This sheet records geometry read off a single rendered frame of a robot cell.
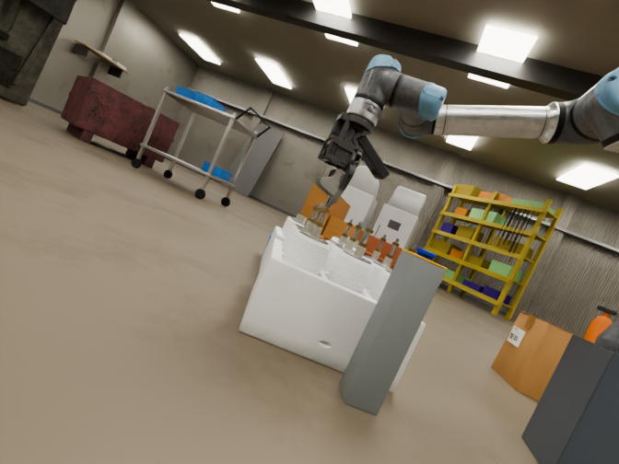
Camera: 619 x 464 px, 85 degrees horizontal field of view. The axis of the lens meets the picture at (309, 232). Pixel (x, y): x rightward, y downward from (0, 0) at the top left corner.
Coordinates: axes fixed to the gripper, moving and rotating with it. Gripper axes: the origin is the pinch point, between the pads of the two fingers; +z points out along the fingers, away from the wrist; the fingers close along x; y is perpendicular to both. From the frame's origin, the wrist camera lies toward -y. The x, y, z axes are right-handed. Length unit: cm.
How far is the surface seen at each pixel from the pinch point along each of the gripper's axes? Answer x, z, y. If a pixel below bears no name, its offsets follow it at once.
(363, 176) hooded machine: -524, -102, -185
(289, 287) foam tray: 7.4, 21.1, 2.9
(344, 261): 4.6, 11.1, -7.4
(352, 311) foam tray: 9.6, 20.5, -12.1
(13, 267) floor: 11, 35, 51
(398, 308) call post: 22.9, 13.8, -13.7
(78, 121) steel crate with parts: -337, 17, 194
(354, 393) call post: 22.8, 31.9, -13.0
